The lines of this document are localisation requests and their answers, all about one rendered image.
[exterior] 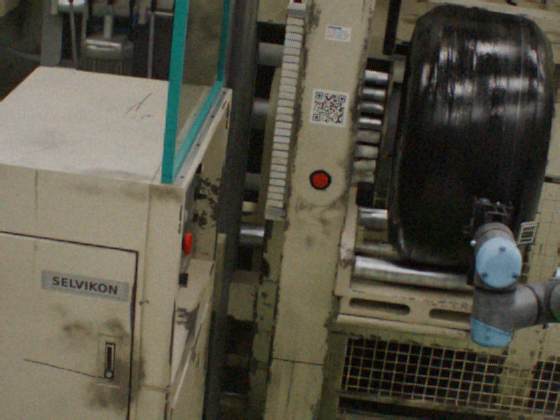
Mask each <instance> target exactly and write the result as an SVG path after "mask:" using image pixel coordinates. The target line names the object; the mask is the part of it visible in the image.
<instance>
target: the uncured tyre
mask: <svg viewBox="0 0 560 420"><path fill-rule="evenodd" d="M553 82H554V61H553V50H552V45H551V42H550V40H549V39H548V38H547V37H546V35H545V34H544V33H543V32H542V30H541V29H540V28H539V25H538V24H537V23H535V22H534V21H532V20H529V19H527V18H526V17H523V16H520V15H513V14H506V13H501V12H498V11H491V10H484V9H477V8H469V7H462V6H454V5H445V6H438V7H437V6H435V7H434V8H432V9H431V10H429V11H428V12H427V13H425V14H424V15H422V16H420V17H419V18H418V19H417V21H416V24H415V27H414V29H413V32H412V38H411V41H410V43H409V47H408V52H407V57H406V62H405V68H404V79H403V85H402V91H401V97H400V103H399V110H398V116H397V123H396V137H395V144H394V151H393V159H392V166H391V174H390V183H389V192H388V201H387V236H388V242H389V243H390V244H391V245H392V247H393V248H394V249H395V250H396V251H397V253H398V254H399V255H400V256H401V259H403V260H404V259H406V260H408V261H410V262H413V263H417V264H424V265H431V266H438V267H444V268H451V269H458V270H465V271H468V270H469V266H470V260H471V257H472V254H473V251H474V248H473V247H472V246H471V243H470V242H469V241H468V238H464V235H463V233H462V232H463V226H469V224H470V221H471V220H472V219H473V216H472V215H473V200H474V196H475V197H476V199H477V202H478V200H479V199H480V198H481V199H488V200H489V202H494V203H497V202H499V204H506V207H508V206H509V202H511V204H512V206H513V212H512V218H511V228H510V230H511V232H512V234H513V237H514V240H515V243H516V240H517V236H518V233H519V229H520V226H521V223H533V222H534V220H535V216H536V212H537V208H538V204H539V201H540V197H541V193H542V189H543V184H544V176H545V170H546V166H547V160H548V154H549V148H550V141H551V139H550V133H551V125H552V115H553V100H554V92H553Z"/></svg>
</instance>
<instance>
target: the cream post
mask: <svg viewBox="0 0 560 420"><path fill-rule="evenodd" d="M374 4H375V0H310V5H309V14H308V21H307V29H306V37H305V41H306V45H305V53H304V61H303V69H302V78H301V86H300V94H299V102H298V110H297V120H296V128H295V135H294V143H293V152H292V159H291V168H290V176H289V185H288V193H287V201H286V210H285V221H284V229H283V235H282V243H281V251H280V268H279V276H278V284H277V293H276V301H275V309H274V317H273V326H272V333H271V342H270V349H269V358H268V366H267V374H266V382H265V390H264V399H263V406H262V415H261V420H317V417H318V413H319V406H320V399H321V392H322V385H323V379H324V372H325V365H326V358H327V351H328V345H329V338H330V330H331V324H332V317H333V310H334V302H335V296H336V295H334V291H335V283H336V276H337V268H338V262H339V255H340V247H341V240H342V233H344V232H345V226H346V219H347V211H348V204H349V197H350V191H351V187H350V183H351V176H352V169H353V162H354V155H355V148H356V140H357V133H358V127H359V120H360V113H361V107H362V100H363V92H364V78H365V70H366V64H367V57H368V51H369V45H370V37H371V31H372V25H371V24H372V18H373V10H374ZM327 25H329V26H337V27H344V28H351V30H352V32H351V39H350V42H342V41H334V40H328V39H326V32H327ZM313 88H315V89H322V90H330V91H338V92H344V93H349V100H348V106H347V114H346V121H345V128H342V127H334V126H327V125H319V124H312V123H310V114H311V106H312V102H311V99H312V91H313ZM317 173H322V174H324V175H325V176H326V177H327V183H326V185H325V186H324V187H321V188H318V187H317V186H315V184H314V182H313V179H314V176H315V175H316V174H317Z"/></svg>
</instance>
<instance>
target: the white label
mask: <svg viewBox="0 0 560 420"><path fill-rule="evenodd" d="M538 224H539V222H533V223H521V226H520V229H519V233H518V236H517V240H516V245H518V244H525V243H533V241H534V238H535V234H536V231H537V228H538Z"/></svg>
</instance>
